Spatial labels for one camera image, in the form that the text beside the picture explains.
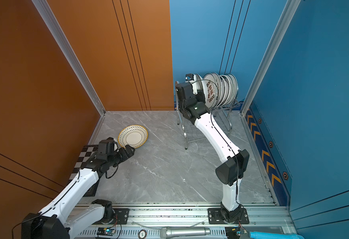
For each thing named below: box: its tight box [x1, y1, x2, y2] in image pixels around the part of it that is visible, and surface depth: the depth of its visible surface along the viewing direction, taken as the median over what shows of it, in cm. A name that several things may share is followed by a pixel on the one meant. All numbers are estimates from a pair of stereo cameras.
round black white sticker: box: [138, 229, 148, 239], surface depth 71 cm
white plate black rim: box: [222, 73, 238, 106], surface depth 79 cm
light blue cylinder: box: [248, 231, 306, 239], surface depth 68 cm
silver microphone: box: [160, 227, 211, 239], surface depth 69 cm
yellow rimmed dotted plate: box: [117, 124, 149, 149], surface depth 107 cm
